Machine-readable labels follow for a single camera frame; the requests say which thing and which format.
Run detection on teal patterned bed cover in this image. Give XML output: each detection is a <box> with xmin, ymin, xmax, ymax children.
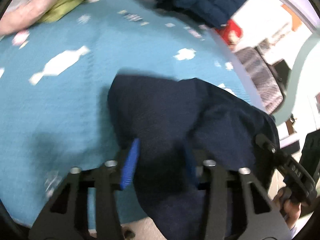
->
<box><xmin>1</xmin><ymin>0</ymin><xmax>251</xmax><ymax>226</ymax></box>

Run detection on dark navy jeans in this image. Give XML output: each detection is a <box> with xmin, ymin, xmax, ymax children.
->
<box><xmin>107</xmin><ymin>74</ymin><xmax>279</xmax><ymax>239</ymax></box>

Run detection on grey striped bag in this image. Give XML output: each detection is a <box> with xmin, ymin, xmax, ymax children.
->
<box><xmin>235</xmin><ymin>47</ymin><xmax>285</xmax><ymax>115</ymax></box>

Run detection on person's right hand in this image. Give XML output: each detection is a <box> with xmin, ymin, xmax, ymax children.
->
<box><xmin>273</xmin><ymin>188</ymin><xmax>301</xmax><ymax>230</ymax></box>

